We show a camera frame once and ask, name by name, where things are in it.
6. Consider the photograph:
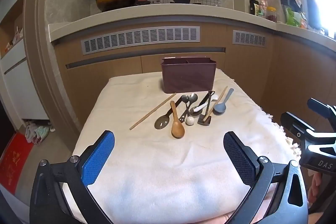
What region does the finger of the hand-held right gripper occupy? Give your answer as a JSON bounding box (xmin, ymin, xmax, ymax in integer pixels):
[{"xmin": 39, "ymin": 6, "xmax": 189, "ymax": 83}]
[
  {"xmin": 280, "ymin": 112, "xmax": 315, "ymax": 147},
  {"xmin": 307, "ymin": 97, "xmax": 336, "ymax": 125}
]

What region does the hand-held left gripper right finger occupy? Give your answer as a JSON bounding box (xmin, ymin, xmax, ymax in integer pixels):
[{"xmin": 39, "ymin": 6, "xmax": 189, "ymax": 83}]
[{"xmin": 223, "ymin": 131, "xmax": 308, "ymax": 224}]

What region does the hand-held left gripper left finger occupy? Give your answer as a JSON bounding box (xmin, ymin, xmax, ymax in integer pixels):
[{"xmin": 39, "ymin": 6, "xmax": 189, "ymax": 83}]
[{"xmin": 30, "ymin": 130, "xmax": 116, "ymax": 224}]

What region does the blue-grey plastic spoon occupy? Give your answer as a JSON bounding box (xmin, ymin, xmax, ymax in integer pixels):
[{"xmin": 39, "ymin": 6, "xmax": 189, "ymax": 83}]
[{"xmin": 213, "ymin": 88, "xmax": 235, "ymax": 114}]

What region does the white plastic spoon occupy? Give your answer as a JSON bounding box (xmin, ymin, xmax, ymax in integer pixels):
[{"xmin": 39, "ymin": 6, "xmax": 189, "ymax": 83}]
[{"xmin": 194, "ymin": 94, "xmax": 219, "ymax": 112}]

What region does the wooden spoon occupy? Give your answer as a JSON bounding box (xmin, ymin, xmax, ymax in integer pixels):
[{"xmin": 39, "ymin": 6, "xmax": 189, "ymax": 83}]
[{"xmin": 170, "ymin": 101, "xmax": 185, "ymax": 139}]

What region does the purple plastic utensil holder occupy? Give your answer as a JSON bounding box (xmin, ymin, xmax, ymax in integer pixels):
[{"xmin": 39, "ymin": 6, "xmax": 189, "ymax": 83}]
[{"xmin": 160, "ymin": 57, "xmax": 217, "ymax": 94}]

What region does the person's right hand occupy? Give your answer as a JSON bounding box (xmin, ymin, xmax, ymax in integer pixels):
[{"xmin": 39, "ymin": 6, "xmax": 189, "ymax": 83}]
[{"xmin": 308, "ymin": 171, "xmax": 326, "ymax": 206}]

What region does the white table cloth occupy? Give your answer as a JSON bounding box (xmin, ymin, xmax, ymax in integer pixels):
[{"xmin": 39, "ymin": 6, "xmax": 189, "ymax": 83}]
[{"xmin": 71, "ymin": 69, "xmax": 302, "ymax": 224}]

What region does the wooden kitchen cabinet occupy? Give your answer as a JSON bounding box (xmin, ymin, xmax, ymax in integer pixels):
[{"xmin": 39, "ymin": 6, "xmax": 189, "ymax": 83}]
[{"xmin": 53, "ymin": 22, "xmax": 336, "ymax": 140}]

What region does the small black spatula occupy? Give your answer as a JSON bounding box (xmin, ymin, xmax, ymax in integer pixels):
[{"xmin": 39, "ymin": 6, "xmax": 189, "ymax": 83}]
[{"xmin": 197, "ymin": 91, "xmax": 214, "ymax": 126}]

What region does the wooden chopstick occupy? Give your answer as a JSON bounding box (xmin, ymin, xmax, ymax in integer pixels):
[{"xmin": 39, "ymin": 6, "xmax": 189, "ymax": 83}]
[
  {"xmin": 203, "ymin": 86, "xmax": 228, "ymax": 122},
  {"xmin": 129, "ymin": 92, "xmax": 177, "ymax": 131}
]

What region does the pile of cloths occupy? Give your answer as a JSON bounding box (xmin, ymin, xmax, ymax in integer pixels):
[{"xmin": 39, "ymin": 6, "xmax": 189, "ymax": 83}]
[{"xmin": 25, "ymin": 120, "xmax": 55, "ymax": 146}]

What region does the small metal spoon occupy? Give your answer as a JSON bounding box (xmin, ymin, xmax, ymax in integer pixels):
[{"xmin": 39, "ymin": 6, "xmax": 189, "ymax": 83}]
[{"xmin": 181, "ymin": 95, "xmax": 191, "ymax": 119}]

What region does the red floor mat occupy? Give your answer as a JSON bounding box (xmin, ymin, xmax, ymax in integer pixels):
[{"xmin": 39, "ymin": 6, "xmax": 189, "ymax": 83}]
[{"xmin": 0, "ymin": 133, "xmax": 35, "ymax": 197}]

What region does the green plastic bag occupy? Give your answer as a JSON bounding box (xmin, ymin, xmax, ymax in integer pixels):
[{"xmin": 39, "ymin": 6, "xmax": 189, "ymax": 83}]
[{"xmin": 285, "ymin": 8, "xmax": 303, "ymax": 28}]

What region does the small grey vent grille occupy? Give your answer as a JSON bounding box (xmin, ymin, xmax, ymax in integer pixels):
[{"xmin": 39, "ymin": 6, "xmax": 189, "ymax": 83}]
[{"xmin": 232, "ymin": 30, "xmax": 267, "ymax": 47}]

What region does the jar with yellow lid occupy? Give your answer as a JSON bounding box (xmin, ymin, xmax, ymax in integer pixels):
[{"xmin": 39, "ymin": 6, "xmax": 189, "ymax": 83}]
[{"xmin": 265, "ymin": 6, "xmax": 278, "ymax": 22}]

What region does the white cupboard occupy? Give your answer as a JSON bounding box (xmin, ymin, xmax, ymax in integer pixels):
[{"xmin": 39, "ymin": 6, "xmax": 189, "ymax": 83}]
[{"xmin": 0, "ymin": 0, "xmax": 51, "ymax": 123}]

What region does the clear bottle orange cap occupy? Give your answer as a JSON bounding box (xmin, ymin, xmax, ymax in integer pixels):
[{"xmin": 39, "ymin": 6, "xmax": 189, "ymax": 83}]
[{"xmin": 259, "ymin": 0, "xmax": 268, "ymax": 18}]

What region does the dark sauce bottle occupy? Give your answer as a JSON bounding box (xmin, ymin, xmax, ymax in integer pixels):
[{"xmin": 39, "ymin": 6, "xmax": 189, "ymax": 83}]
[{"xmin": 248, "ymin": 0, "xmax": 260, "ymax": 16}]

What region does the large grey vent grille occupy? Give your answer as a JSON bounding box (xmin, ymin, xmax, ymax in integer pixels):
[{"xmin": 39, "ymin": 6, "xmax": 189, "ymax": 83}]
[{"xmin": 80, "ymin": 26, "xmax": 201, "ymax": 55}]

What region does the white kitchen countertop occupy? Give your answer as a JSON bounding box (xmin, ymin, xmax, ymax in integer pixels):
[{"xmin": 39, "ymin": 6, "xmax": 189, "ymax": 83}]
[{"xmin": 48, "ymin": 3, "xmax": 336, "ymax": 46}]

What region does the slotted metal spoon black handle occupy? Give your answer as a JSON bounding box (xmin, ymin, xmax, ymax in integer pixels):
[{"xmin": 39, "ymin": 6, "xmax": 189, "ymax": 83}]
[{"xmin": 154, "ymin": 95, "xmax": 186, "ymax": 130}]

